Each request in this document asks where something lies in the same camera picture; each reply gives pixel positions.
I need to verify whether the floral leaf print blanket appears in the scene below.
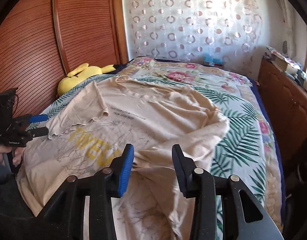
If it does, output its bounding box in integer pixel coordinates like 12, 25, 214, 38
43, 56, 285, 230

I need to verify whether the sheer circle pattern curtain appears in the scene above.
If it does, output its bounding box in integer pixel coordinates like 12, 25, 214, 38
121, 0, 263, 64

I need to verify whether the dark blue bed sheet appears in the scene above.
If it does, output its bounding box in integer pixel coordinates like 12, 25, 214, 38
250, 82, 287, 205

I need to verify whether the open cardboard box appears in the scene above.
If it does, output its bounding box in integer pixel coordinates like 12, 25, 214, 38
267, 46, 302, 73

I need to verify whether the beige printed t-shirt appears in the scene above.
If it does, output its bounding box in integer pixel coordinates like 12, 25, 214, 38
17, 76, 230, 240

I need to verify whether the wooden louvered wardrobe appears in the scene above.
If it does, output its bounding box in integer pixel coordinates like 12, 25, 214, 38
0, 0, 129, 123

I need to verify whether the person's left hand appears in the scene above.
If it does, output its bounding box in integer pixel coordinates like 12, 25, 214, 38
0, 145, 25, 167

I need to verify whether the wooden side cabinet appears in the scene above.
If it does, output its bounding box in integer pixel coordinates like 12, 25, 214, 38
257, 56, 307, 180

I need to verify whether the blue box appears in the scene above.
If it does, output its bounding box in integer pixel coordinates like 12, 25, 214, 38
202, 54, 224, 67

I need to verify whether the yellow plush toy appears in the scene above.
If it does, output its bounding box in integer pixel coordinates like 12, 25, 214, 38
58, 63, 116, 97

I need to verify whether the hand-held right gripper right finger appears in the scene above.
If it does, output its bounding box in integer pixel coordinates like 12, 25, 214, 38
172, 144, 285, 240

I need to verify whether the dark cloth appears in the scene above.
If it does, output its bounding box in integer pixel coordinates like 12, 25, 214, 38
0, 160, 46, 240

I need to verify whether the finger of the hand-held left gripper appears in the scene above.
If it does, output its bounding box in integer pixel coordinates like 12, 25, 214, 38
30, 127, 49, 138
25, 114, 49, 125

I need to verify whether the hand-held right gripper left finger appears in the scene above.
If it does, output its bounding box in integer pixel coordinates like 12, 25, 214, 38
26, 144, 135, 240

